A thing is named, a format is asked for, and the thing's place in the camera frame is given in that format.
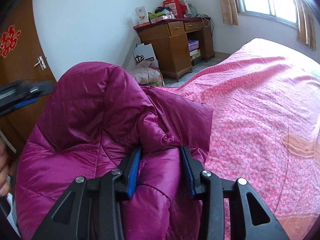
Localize blue and pink bedsheet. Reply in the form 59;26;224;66
167;38;319;239

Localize red gift box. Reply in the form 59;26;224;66
163;0;187;18

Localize metal door handle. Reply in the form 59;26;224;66
34;55;47;70

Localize right beige curtain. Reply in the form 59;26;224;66
295;0;316;51

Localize window with metal frame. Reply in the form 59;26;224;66
231;0;301;28

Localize brown wooden door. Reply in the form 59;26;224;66
1;0;55;153

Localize green bag on desk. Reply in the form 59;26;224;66
148;12;166;21

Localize white card box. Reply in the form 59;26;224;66
135;6;149;24

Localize person left hand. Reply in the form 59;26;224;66
0;139;10;197

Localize brown wooden desk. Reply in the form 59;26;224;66
135;16;215;80

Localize left beige curtain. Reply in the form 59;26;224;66
220;0;239;25

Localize magenta puffer jacket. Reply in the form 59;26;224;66
15;62;213;239

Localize white paper bag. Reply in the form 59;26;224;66
133;43;158;67

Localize beige curtain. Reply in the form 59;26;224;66
220;0;239;25
295;0;316;51

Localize pink clothes on floor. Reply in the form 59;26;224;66
129;60;164;87

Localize stacked boxes in desk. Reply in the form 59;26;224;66
188;40;202;66

